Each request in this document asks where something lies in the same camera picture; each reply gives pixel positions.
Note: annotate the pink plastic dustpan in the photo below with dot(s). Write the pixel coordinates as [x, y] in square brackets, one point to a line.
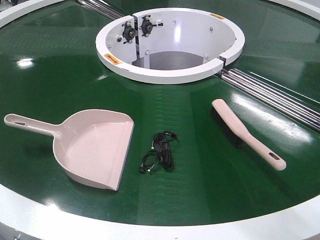
[90, 145]

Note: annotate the white outer conveyor rim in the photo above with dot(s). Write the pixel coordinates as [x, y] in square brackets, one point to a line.
[183, 179]

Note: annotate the orange warning sticker front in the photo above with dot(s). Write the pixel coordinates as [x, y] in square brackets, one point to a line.
[112, 59]

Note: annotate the orange warning sticker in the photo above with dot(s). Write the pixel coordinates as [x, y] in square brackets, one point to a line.
[216, 16]
[112, 59]

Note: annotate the orange warning sticker back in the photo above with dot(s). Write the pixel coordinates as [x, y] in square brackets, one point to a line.
[216, 16]

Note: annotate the chrome roller rails top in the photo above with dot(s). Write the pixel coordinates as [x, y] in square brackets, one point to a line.
[101, 7]

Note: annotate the chrome roller rails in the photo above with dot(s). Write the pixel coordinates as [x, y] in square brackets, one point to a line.
[101, 7]
[276, 98]

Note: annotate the chrome roller rails right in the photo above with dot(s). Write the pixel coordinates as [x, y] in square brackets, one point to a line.
[276, 98]

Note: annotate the white central ring housing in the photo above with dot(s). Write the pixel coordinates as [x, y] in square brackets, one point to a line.
[184, 46]

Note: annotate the left black bearing mount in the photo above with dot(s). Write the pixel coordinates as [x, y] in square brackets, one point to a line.
[129, 33]

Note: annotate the black bearing mount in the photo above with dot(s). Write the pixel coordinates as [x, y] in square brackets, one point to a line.
[129, 33]
[146, 26]

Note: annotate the right black bearing mount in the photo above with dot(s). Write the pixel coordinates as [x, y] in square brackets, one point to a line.
[146, 26]

